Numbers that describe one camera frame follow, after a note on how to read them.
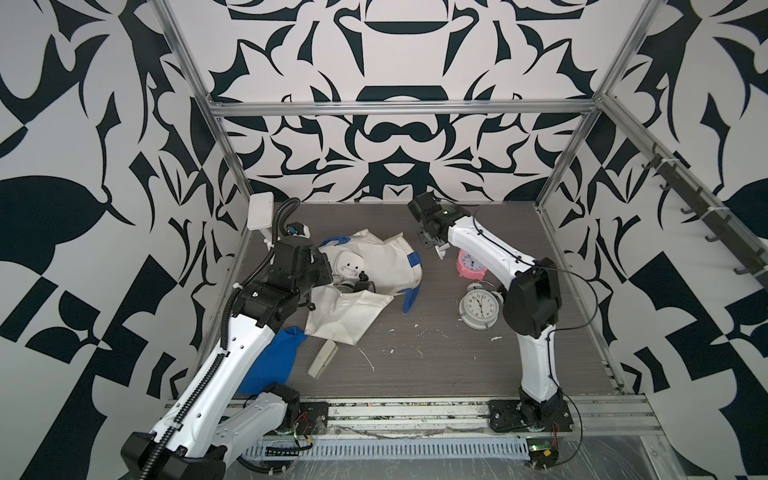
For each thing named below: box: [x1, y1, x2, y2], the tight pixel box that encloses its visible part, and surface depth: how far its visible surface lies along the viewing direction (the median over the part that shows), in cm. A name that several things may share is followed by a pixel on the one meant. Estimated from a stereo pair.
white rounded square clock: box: [334, 250, 365, 282], surface depth 98 cm
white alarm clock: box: [458, 280, 504, 331], surface depth 91 cm
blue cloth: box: [238, 326, 308, 395], surface depth 83 cm
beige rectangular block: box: [306, 340, 339, 379], surface depth 82 cm
